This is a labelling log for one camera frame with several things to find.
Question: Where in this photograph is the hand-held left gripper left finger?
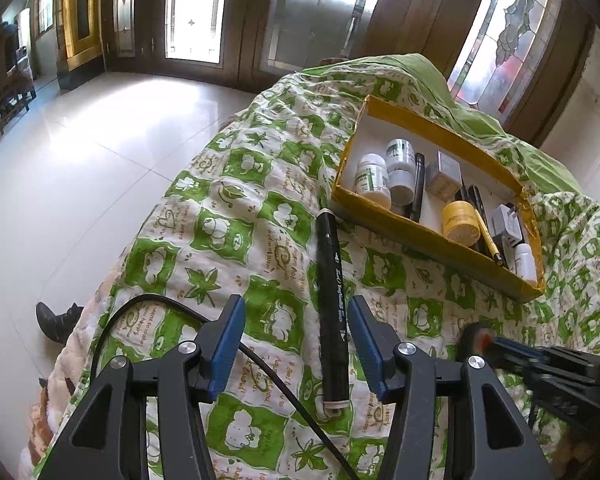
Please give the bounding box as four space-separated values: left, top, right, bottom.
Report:
52 294 247 480

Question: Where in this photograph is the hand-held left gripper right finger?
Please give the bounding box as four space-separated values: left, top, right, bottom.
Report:
347 295 553 480

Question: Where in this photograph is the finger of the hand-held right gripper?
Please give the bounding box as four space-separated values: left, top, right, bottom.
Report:
485 336 549 379

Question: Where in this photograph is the large black marker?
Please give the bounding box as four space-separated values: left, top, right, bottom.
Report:
314 210 355 416

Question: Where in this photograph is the plain white bottle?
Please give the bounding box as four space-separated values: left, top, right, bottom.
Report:
511 242 539 285

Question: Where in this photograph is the yellow cardboard box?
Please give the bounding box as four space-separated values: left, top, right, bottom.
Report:
330 95 547 303

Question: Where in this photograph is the white charger plug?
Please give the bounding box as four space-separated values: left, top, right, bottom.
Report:
492 203 527 250

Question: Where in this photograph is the yellow tape roll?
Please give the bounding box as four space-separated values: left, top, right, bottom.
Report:
441 201 481 248

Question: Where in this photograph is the black pen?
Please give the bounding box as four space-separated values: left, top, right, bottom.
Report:
467 185 492 256

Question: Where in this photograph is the white bottle green label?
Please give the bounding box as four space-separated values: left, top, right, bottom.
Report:
386 138 419 204
355 154 392 209

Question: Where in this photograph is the short black marker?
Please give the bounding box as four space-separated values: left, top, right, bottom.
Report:
410 152 427 224

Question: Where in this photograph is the small grey carton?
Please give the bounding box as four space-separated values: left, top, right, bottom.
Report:
425 151 462 197

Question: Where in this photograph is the green and white printed blanket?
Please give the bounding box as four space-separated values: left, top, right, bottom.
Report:
17 52 600 480

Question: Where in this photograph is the black boot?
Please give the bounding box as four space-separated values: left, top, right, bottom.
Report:
36 301 84 345

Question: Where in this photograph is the beige fleece blanket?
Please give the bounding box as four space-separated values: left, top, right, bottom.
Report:
27 285 116 466

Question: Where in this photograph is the stained glass window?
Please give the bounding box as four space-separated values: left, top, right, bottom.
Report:
447 0 566 113

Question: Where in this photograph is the frosted glass side panel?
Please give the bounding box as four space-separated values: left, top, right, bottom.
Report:
165 0 231 65

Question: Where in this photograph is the frosted glass door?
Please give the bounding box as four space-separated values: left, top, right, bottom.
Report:
260 0 392 80

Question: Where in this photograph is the wooden chair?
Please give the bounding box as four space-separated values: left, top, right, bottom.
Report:
0 22 37 148

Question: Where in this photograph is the gold framed panel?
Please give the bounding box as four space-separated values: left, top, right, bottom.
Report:
60 0 104 72

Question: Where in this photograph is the narrow glass panel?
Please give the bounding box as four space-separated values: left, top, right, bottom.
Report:
112 0 140 56

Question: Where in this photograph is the bright window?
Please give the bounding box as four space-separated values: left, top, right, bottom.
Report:
36 0 57 36

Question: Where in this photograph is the black cable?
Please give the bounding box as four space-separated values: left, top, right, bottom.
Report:
87 296 361 480

